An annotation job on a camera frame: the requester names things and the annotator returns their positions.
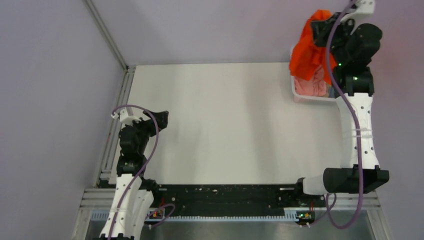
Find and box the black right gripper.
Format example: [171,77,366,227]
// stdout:
[310,12,356,66]

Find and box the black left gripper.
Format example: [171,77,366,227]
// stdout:
[126,109,168,154]

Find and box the orange t-shirt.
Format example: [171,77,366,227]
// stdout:
[289,9,332,85]

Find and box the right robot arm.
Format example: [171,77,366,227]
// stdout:
[293,12,390,206]

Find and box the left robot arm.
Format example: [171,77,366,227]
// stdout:
[97,107,169,240]

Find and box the pink t-shirt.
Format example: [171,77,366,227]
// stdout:
[294,65,329,97]

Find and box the blue garment in basket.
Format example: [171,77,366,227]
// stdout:
[327,86,335,98]

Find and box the white plastic basket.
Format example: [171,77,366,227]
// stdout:
[289,65,336,104]

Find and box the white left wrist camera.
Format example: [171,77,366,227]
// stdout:
[111,107,141,126]

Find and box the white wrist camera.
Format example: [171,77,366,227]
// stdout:
[111,107,141,126]
[341,0,376,25]

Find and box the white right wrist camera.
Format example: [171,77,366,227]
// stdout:
[341,0,376,25]

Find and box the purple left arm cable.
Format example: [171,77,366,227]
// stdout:
[105,104,176,240]

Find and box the aluminium frame rail left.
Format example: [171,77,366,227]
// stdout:
[95,65,137,187]

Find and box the aluminium frame rail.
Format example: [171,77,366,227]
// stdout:
[71,187,390,240]
[95,65,137,187]

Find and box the aluminium frame rail front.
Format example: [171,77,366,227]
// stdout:
[71,187,390,240]

